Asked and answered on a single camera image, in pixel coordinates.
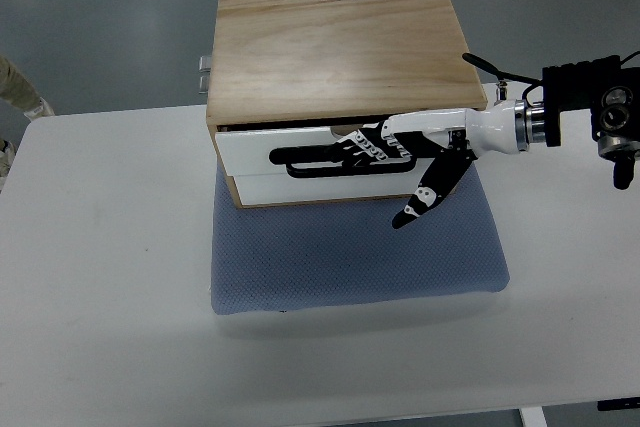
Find white sneaker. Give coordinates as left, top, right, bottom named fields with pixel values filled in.
left=23, top=98, right=55, bottom=122

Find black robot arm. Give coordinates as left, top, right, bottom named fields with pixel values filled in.
left=462, top=52, right=639, bottom=190

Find person's leg beige trousers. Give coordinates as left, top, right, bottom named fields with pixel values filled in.
left=0, top=56, right=41, bottom=112

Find white table leg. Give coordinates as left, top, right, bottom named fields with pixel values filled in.
left=519, top=406, right=548, bottom=427

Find black drawer handle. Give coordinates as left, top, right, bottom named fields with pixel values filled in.
left=269, top=141, right=417, bottom=179

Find metal clamp behind cabinet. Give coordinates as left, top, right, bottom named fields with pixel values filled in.
left=198, top=55, right=212, bottom=94

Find black bracket under table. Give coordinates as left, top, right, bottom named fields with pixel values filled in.
left=597, top=397, right=640, bottom=412

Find wooden drawer cabinet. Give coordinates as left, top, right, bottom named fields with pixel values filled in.
left=206, top=0, right=487, bottom=208

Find blue-grey foam mat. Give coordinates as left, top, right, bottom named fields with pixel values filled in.
left=211, top=168, right=510, bottom=315

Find white drawer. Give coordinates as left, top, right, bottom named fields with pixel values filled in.
left=214, top=122, right=426, bottom=178
left=229, top=160, right=431, bottom=207

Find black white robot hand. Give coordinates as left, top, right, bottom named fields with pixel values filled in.
left=328, top=100, right=531, bottom=229

